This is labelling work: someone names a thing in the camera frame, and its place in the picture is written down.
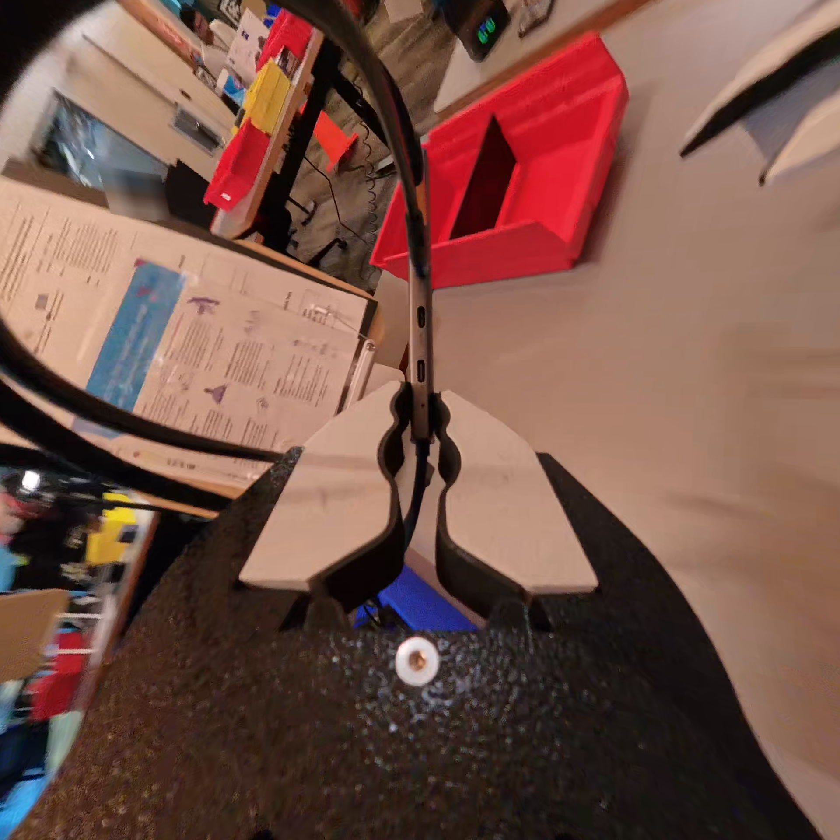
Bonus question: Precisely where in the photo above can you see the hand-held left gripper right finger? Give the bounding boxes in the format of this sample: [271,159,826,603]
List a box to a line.
[430,388,599,619]

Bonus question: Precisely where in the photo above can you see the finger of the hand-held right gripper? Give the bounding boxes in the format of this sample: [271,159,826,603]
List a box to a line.
[758,92,840,188]
[678,0,840,158]

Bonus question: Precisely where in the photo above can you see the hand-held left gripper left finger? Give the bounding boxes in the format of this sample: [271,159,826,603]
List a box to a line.
[238,379,408,613]

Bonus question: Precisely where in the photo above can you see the blue plastic bin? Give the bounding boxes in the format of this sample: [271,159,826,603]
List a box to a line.
[354,567,476,632]

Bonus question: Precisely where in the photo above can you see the black cable with blue plug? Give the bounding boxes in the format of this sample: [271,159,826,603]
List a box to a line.
[0,315,293,463]

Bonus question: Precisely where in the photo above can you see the grey usb hub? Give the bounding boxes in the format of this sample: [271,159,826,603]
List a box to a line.
[402,259,437,552]

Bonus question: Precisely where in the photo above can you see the printed instruction sheets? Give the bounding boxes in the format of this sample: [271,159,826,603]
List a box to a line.
[0,177,371,473]

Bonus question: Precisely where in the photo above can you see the tan document stand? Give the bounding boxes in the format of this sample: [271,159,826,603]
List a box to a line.
[0,174,388,519]

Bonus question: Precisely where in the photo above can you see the large red plastic bin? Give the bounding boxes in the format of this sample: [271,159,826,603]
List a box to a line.
[369,31,630,290]

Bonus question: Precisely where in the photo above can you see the black device with green display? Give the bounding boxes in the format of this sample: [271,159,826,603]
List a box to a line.
[446,0,514,63]

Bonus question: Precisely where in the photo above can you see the wooden table with black legs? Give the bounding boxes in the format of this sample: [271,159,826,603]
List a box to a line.
[210,26,408,253]

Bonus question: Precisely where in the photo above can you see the small red bin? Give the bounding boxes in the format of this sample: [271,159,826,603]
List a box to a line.
[259,10,312,70]
[202,120,271,212]

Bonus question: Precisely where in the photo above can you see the orange cone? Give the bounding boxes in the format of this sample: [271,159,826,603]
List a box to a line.
[314,110,361,173]

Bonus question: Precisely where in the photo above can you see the small yellow bin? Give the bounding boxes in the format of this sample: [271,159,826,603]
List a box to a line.
[241,59,291,134]

